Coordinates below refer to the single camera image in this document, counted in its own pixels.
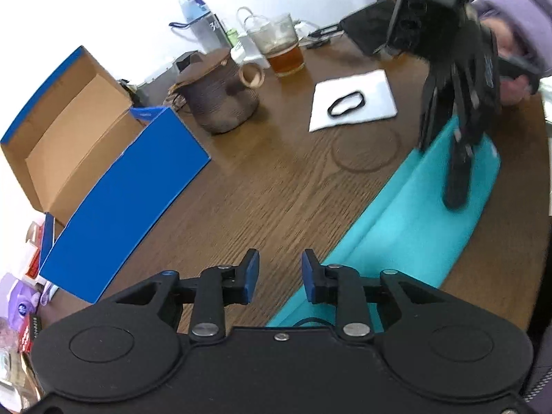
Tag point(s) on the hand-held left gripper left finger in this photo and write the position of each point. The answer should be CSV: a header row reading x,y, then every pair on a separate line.
x,y
252,276

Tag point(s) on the black pen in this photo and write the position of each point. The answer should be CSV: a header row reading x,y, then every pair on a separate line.
x,y
325,31

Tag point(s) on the clear water bottle blue lid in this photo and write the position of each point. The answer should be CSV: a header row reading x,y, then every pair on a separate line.
x,y
207,21

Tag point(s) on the black elastic band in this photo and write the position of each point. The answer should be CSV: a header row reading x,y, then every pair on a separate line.
x,y
333,112

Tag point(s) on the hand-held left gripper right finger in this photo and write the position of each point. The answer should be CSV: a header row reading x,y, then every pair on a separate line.
x,y
307,276

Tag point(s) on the glass mug of tea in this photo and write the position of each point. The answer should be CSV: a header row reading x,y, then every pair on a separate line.
x,y
282,47

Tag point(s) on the black flat case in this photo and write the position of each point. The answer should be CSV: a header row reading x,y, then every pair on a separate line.
x,y
366,26

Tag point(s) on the purple plastic package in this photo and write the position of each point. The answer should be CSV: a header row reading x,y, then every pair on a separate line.
x,y
19,306

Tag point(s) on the small black box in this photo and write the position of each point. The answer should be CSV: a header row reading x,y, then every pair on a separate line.
x,y
185,61

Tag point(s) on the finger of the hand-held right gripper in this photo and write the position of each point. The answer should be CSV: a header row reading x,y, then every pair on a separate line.
x,y
459,172
435,103

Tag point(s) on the brown ceramic teapot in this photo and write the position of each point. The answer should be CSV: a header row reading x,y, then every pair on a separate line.
x,y
220,99

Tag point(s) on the blue cardboard box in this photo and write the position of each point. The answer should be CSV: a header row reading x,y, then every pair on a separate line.
x,y
129,207

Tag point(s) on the white paper sheet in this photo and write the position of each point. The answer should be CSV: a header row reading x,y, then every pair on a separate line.
x,y
375,90

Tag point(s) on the person's right hand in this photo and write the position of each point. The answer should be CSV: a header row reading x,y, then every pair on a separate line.
x,y
511,39

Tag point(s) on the red packet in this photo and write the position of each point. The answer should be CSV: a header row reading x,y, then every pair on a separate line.
x,y
28,334

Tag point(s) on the small green bottle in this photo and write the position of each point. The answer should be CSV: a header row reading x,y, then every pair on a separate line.
x,y
233,38

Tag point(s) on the teal shopping bag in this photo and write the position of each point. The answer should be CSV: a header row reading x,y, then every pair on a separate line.
x,y
409,224

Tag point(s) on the red and white box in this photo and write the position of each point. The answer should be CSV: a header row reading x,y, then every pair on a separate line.
x,y
36,254

